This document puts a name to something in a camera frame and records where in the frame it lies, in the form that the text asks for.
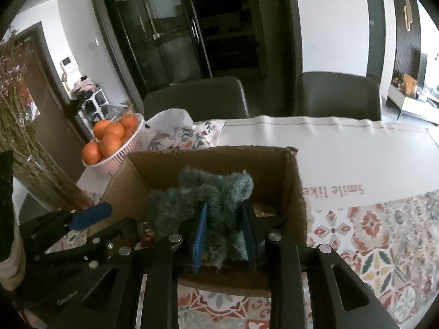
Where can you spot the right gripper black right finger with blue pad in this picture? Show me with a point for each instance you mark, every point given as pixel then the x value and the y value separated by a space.
pixel 267 248

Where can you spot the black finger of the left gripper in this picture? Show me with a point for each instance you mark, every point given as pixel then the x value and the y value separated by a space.
pixel 118 239

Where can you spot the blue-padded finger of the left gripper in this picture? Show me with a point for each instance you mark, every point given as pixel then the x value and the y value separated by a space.
pixel 86 218

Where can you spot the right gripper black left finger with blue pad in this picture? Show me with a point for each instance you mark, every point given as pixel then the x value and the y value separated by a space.
pixel 186 247

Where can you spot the dark green fuzzy cloth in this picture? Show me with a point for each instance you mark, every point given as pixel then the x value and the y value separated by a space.
pixel 223 194

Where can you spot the small red packet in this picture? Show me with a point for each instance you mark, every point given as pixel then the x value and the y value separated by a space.
pixel 148 238

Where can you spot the brown cardboard box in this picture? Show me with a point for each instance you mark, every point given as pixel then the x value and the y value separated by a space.
pixel 163 189

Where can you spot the orange fruit front left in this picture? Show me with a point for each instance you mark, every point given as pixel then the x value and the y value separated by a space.
pixel 91 154

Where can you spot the orange fruit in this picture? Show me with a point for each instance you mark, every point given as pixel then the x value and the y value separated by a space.
pixel 109 144
pixel 129 122
pixel 99 128
pixel 91 154

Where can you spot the white basket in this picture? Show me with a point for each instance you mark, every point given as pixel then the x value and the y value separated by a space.
pixel 131 142

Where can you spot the glass vase dried flowers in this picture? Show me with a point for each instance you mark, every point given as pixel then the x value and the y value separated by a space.
pixel 36 170

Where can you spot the orange fruit centre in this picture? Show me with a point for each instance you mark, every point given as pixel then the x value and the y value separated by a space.
pixel 109 144

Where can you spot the orange fruit back left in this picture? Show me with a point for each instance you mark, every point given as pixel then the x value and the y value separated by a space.
pixel 99 128

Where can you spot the orange fruit back right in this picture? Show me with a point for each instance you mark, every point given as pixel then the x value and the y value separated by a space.
pixel 129 122

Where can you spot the white shelf unit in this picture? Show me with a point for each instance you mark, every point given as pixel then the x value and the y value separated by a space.
pixel 91 104

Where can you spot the white floral plastic bag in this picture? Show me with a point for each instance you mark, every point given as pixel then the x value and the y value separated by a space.
pixel 175 129

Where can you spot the left dark dining chair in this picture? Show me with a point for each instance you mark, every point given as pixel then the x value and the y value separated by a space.
pixel 219 98

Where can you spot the dark dining chair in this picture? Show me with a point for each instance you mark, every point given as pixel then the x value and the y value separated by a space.
pixel 330 94
pixel 219 98

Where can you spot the right dark dining chair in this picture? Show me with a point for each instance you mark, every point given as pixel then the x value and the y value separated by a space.
pixel 330 94

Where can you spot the dark glass cabinet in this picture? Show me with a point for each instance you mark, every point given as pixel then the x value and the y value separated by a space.
pixel 154 44

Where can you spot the white low tv cabinet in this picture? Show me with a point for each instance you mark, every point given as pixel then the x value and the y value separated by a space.
pixel 412 107

